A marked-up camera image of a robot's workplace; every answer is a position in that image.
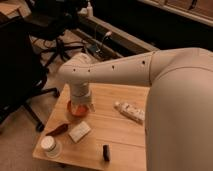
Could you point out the black office chair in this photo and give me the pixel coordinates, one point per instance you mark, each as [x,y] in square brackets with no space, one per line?
[49,19]

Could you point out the white bottle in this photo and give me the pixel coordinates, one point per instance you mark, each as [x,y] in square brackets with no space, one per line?
[89,9]

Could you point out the white ceramic cup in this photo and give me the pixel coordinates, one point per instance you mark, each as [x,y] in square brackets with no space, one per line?
[51,147]

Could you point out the orange bowl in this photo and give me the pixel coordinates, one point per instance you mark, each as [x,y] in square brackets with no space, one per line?
[77,111]

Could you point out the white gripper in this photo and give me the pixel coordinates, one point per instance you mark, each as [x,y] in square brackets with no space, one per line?
[86,99]

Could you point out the beige rectangular block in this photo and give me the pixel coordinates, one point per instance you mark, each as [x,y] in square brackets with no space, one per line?
[79,131]

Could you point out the black chair left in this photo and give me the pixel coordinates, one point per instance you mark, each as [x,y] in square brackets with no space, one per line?
[22,75]

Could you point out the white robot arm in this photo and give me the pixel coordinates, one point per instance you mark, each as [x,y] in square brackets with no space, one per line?
[179,107]

